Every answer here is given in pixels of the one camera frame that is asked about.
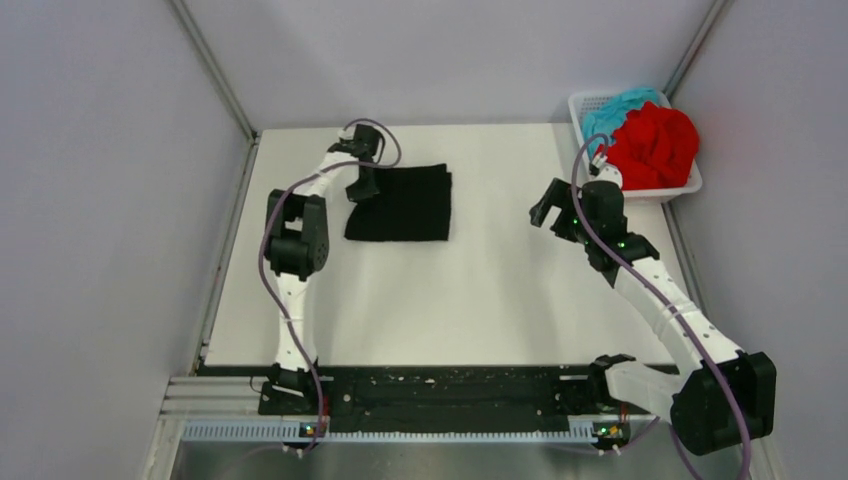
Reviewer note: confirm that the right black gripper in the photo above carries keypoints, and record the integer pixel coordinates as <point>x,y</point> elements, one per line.
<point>557,195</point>

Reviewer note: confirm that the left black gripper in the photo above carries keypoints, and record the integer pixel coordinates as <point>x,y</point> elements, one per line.
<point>355,194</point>

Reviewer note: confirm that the black t shirt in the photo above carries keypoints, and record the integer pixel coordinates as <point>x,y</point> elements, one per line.
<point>413,204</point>

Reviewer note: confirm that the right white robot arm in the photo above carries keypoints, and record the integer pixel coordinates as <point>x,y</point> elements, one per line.
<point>720,395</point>

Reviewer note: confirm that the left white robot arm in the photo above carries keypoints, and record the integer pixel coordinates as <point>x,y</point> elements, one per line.
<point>295,245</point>

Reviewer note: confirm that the red t shirt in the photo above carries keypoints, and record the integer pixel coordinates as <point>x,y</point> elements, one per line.
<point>655,148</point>

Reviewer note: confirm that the blue t shirt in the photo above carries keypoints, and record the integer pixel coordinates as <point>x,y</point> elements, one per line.
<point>605,113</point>

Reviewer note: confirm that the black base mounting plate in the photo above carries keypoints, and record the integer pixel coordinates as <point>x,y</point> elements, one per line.
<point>445,399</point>

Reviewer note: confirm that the white slotted cable duct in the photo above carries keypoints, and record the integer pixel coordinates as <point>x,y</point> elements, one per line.
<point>277,431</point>

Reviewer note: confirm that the aluminium frame rail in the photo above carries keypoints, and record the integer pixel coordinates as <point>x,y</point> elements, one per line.
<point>211,397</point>

